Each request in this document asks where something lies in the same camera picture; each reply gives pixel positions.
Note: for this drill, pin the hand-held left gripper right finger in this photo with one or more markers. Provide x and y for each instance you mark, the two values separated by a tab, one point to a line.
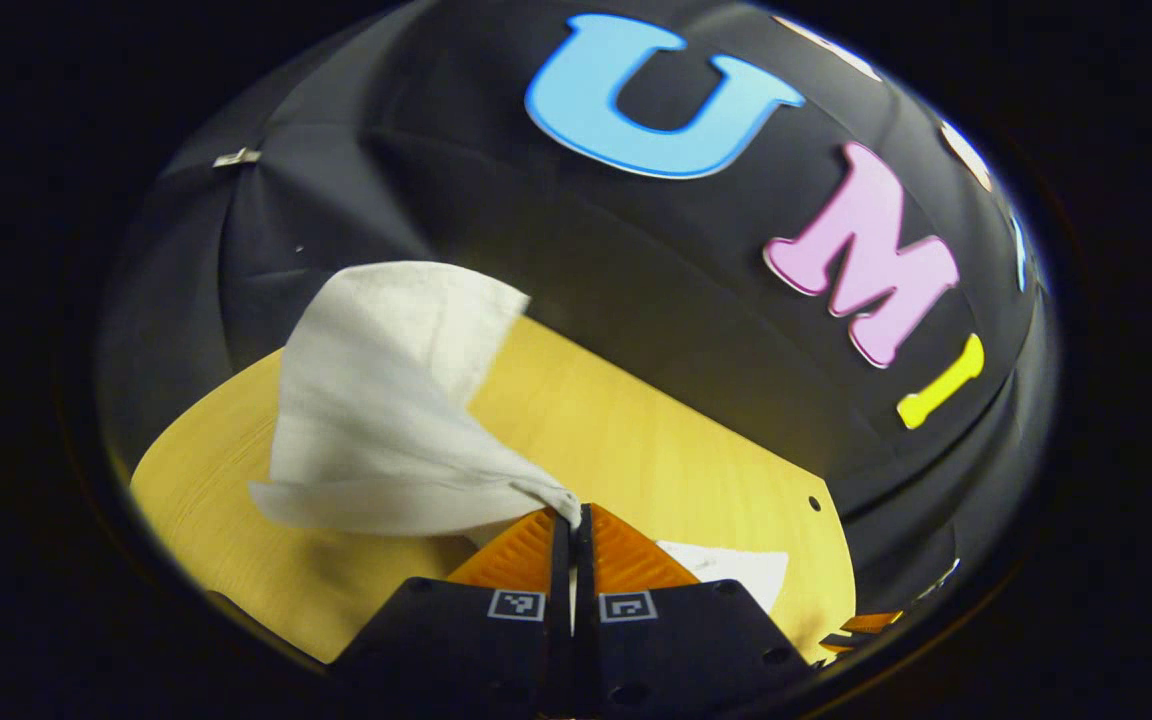
676	640

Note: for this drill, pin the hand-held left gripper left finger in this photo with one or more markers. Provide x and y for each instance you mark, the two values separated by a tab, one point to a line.
476	640

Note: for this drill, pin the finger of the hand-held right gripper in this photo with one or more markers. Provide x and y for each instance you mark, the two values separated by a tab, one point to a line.
861	630

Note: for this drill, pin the white jeans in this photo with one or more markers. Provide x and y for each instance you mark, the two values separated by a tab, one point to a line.
376	400

